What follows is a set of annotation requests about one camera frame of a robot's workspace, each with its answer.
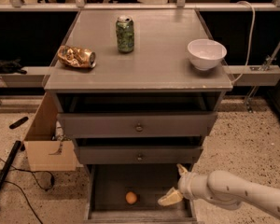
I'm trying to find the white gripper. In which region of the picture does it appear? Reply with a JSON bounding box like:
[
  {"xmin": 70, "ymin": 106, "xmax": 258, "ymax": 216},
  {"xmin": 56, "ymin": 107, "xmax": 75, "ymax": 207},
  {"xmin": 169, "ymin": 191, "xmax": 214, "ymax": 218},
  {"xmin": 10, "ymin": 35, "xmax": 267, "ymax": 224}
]
[{"xmin": 158, "ymin": 163, "xmax": 195, "ymax": 206}]

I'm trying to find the orange fruit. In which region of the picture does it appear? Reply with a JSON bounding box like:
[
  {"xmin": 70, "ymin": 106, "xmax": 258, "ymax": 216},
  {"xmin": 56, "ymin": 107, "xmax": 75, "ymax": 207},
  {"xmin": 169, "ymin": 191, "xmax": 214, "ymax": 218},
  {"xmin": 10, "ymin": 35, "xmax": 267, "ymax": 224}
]
[{"xmin": 125, "ymin": 191, "xmax": 138, "ymax": 204}]

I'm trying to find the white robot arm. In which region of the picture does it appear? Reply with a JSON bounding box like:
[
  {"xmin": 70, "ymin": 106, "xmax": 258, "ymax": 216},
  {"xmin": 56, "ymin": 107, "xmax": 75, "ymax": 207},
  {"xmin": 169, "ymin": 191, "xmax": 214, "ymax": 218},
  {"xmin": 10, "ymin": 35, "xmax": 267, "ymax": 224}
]
[{"xmin": 158, "ymin": 164, "xmax": 280, "ymax": 220}]

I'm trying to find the grey bottom drawer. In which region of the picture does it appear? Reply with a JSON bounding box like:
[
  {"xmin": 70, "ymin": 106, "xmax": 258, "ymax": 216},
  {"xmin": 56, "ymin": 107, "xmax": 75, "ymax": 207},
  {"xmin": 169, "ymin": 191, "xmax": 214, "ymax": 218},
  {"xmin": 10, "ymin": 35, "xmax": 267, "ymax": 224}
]
[{"xmin": 84, "ymin": 164, "xmax": 197, "ymax": 224}]

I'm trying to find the grey drawer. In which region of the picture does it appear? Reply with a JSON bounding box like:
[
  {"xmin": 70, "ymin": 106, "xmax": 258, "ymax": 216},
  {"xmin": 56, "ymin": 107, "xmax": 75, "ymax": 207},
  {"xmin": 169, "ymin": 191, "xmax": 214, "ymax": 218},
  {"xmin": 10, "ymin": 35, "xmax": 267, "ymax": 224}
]
[
  {"xmin": 75, "ymin": 146, "xmax": 202, "ymax": 164},
  {"xmin": 57, "ymin": 112, "xmax": 217, "ymax": 138},
  {"xmin": 84, "ymin": 164, "xmax": 197, "ymax": 224}
]

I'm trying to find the grey middle drawer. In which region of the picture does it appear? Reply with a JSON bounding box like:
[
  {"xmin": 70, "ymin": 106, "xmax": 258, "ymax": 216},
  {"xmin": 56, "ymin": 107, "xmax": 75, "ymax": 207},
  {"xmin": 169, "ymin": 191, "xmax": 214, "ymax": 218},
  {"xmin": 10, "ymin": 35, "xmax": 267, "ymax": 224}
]
[{"xmin": 75, "ymin": 146, "xmax": 202, "ymax": 164}]

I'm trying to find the grey drawer cabinet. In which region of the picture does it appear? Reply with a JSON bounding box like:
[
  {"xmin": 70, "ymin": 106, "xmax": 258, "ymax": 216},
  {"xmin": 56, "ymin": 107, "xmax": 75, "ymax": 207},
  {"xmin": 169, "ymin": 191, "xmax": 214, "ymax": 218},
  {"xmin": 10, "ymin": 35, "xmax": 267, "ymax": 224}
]
[{"xmin": 42, "ymin": 8, "xmax": 233, "ymax": 224}]

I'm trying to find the grey top drawer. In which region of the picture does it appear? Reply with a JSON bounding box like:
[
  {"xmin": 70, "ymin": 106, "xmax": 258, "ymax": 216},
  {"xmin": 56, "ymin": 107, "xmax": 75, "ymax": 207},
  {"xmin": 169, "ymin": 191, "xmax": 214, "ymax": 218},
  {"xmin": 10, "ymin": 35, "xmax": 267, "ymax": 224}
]
[{"xmin": 57, "ymin": 112, "xmax": 217, "ymax": 138}]

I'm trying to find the white bowl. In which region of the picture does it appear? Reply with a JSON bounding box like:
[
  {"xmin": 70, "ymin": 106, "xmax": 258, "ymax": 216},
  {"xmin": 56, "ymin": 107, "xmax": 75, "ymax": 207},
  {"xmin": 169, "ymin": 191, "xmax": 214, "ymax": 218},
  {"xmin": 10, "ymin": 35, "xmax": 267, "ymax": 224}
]
[{"xmin": 188, "ymin": 39, "xmax": 227, "ymax": 71}]

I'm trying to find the cardboard box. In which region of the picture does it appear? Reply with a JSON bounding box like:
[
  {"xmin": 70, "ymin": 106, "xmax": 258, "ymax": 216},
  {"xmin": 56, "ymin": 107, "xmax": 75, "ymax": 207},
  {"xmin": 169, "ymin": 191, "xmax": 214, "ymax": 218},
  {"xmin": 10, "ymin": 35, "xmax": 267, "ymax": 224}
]
[{"xmin": 23, "ymin": 93, "xmax": 77, "ymax": 171}]

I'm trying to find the crushed gold can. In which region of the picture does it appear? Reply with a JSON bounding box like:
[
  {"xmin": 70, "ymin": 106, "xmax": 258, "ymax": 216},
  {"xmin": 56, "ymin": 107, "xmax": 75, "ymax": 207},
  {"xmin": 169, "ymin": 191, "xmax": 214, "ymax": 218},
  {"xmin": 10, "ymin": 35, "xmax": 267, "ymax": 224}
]
[{"xmin": 57, "ymin": 46, "xmax": 96, "ymax": 69}]

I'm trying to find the small black floor object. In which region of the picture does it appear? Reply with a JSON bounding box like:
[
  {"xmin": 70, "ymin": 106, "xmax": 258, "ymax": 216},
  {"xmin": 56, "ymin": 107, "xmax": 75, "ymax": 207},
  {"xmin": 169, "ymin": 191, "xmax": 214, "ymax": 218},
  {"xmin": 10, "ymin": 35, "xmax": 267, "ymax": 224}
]
[{"xmin": 9, "ymin": 117, "xmax": 29, "ymax": 130}]

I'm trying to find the green soda can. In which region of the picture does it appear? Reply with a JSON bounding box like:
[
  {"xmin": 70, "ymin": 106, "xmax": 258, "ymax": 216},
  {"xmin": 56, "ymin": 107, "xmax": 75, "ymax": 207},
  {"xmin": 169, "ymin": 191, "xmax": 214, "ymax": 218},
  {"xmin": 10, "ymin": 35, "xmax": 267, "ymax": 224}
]
[{"xmin": 116, "ymin": 15, "xmax": 134, "ymax": 53}]

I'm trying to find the black pole on floor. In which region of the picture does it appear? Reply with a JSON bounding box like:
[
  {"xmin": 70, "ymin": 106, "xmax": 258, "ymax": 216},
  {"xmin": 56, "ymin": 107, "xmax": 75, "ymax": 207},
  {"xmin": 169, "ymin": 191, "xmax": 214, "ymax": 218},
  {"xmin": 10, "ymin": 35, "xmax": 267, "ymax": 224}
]
[{"xmin": 0, "ymin": 141, "xmax": 21, "ymax": 191}]

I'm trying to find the black bag on shelf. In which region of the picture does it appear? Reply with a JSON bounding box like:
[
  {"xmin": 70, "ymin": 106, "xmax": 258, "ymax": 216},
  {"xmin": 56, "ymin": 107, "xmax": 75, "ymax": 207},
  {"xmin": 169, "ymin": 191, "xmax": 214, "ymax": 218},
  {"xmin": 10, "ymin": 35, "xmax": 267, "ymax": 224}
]
[{"xmin": 0, "ymin": 59, "xmax": 26, "ymax": 75}]

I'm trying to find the black cable on floor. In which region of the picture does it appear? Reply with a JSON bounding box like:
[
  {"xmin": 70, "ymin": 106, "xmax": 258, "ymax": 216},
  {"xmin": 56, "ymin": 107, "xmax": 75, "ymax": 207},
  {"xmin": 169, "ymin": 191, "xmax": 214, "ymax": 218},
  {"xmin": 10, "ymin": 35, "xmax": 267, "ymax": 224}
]
[{"xmin": 0, "ymin": 151, "xmax": 56, "ymax": 224}]

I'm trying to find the white cable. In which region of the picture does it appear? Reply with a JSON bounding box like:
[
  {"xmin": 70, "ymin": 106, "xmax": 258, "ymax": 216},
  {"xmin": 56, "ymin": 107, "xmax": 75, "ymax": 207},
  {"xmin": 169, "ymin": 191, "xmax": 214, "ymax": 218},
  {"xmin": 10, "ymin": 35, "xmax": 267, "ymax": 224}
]
[{"xmin": 230, "ymin": 0, "xmax": 256, "ymax": 85}]

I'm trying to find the metal railing frame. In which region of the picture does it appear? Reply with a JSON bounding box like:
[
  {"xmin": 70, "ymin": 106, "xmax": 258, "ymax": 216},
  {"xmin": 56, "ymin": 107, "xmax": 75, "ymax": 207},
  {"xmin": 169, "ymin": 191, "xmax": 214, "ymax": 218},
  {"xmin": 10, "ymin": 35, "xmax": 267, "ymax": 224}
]
[{"xmin": 0, "ymin": 0, "xmax": 280, "ymax": 11}]

